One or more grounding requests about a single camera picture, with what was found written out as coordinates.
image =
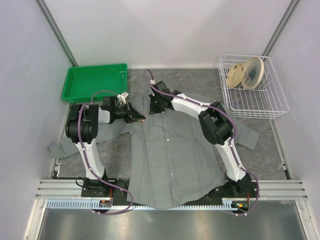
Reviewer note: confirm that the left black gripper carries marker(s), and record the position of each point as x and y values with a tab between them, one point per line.
131	112

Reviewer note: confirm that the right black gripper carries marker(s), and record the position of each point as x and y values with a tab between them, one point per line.
153	109

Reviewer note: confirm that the grey button shirt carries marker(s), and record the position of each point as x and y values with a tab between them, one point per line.
171	161

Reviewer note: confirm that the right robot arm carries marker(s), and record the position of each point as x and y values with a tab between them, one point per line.
217	128

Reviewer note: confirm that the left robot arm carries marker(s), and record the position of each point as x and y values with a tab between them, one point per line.
82	128

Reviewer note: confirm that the green plastic tray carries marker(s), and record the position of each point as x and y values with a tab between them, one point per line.
82	82

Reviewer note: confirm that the beige plate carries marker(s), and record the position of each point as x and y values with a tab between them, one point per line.
235	75

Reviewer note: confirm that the beige bowl blue centre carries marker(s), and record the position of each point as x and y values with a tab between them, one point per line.
253	73

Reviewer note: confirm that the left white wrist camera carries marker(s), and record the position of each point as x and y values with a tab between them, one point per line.
122	97

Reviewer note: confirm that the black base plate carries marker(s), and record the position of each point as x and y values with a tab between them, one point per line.
110	190

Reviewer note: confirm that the white wire basket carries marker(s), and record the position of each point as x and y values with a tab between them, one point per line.
266	101

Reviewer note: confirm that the blue-white cable duct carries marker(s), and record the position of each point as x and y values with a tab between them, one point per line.
89	204

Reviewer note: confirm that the aluminium frame rail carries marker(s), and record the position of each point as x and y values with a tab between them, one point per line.
269	190

